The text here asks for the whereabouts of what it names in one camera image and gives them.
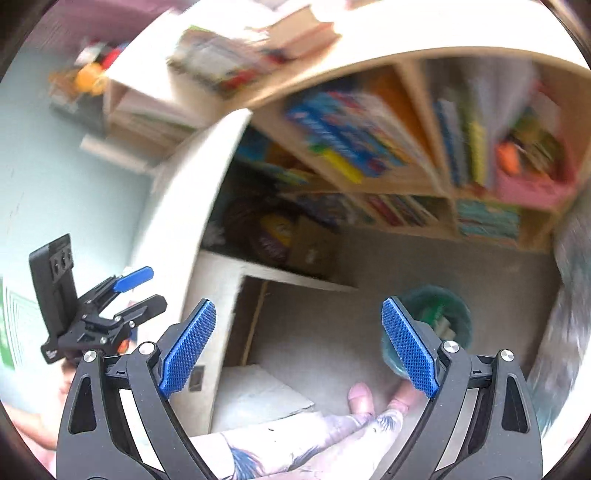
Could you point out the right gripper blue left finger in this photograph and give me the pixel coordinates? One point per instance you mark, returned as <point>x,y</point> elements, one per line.
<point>95,440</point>

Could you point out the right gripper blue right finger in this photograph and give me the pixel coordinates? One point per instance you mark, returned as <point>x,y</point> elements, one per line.
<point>502,441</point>

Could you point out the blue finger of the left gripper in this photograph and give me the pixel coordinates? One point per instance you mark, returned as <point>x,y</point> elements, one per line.
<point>138,311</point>
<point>131,279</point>

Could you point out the trash bin with teal bag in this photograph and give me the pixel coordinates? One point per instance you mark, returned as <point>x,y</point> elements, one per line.
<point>425,322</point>

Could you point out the person's left hand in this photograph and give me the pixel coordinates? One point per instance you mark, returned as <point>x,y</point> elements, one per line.
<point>68,370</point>

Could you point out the person's right pink shoe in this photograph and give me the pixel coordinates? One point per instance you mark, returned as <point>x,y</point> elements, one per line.
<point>405,397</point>

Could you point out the person's pink shoe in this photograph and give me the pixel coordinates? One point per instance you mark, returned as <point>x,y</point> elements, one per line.
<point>361,401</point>
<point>405,397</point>

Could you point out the person's left pink shoe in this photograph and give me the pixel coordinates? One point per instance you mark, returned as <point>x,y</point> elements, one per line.
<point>361,401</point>

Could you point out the grey patterned bed sheet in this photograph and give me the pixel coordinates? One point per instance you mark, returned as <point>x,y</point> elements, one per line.
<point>564,344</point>

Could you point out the orange basketball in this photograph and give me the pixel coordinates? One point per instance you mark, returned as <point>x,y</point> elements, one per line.
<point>261,228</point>

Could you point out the person's patterned trouser legs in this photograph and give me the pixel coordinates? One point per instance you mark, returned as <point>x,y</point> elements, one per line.
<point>304,446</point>

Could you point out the brown cardboard box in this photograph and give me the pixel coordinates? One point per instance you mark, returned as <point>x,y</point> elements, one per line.
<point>314,249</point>

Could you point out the yellow plush toy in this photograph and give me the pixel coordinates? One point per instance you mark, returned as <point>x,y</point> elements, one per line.
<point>86,76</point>

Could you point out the wooden bookshelf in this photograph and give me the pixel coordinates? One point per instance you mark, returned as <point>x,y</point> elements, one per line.
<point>393,115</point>

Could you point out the pink plastic basket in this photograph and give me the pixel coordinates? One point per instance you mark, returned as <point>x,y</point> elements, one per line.
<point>537,194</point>

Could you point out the green white wall poster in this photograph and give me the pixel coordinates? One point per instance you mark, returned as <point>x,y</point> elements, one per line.
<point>22,330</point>

